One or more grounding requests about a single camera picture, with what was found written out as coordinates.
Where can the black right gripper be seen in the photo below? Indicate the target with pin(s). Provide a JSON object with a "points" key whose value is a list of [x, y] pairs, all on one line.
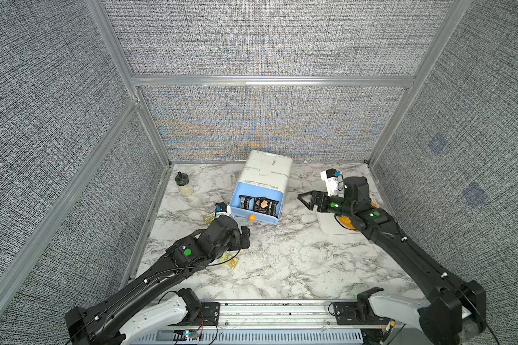
{"points": [[316, 196]]}

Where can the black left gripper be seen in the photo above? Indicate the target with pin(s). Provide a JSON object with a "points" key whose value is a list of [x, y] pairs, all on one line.
{"points": [[245, 235]]}

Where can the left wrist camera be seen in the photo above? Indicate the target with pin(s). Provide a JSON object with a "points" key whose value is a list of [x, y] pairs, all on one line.
{"points": [[222, 209]]}

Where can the white blue drawer cabinet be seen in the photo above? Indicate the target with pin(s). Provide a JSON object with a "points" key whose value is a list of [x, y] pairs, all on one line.
{"points": [[264, 175]]}

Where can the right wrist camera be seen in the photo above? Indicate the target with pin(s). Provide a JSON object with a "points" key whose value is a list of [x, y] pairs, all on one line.
{"points": [[333, 180]]}

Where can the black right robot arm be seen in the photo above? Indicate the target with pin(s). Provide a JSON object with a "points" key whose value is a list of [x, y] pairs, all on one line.
{"points": [[452, 311]]}

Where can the yellow cookie packet near jar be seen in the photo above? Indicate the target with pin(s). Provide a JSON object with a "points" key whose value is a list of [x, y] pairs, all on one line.
{"points": [[209, 218]]}

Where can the white rectangular tray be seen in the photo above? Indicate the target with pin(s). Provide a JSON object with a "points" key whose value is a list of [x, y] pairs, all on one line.
{"points": [[330, 226]]}

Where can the yellow cookie packet front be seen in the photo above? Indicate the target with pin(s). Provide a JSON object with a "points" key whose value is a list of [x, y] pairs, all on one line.
{"points": [[229, 259]]}

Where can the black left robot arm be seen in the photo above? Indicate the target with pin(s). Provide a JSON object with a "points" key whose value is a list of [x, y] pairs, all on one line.
{"points": [[134, 310]]}

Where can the yellow bread loaf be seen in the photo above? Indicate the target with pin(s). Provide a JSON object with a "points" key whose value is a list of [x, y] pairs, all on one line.
{"points": [[345, 222]]}

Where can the aluminium front rail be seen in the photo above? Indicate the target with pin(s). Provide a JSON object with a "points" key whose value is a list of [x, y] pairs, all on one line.
{"points": [[273, 322]]}

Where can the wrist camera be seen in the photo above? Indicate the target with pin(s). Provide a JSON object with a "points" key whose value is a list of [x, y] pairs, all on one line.
{"points": [[333, 180], [222, 209]]}

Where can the black cookie packet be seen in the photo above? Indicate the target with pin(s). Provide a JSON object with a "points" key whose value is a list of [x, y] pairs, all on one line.
{"points": [[261, 205], [271, 207], [246, 202]]}

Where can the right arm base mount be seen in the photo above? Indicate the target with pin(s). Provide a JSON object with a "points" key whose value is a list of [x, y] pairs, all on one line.
{"points": [[359, 312]]}

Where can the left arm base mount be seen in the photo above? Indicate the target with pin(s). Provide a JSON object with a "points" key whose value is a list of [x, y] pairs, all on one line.
{"points": [[203, 313]]}

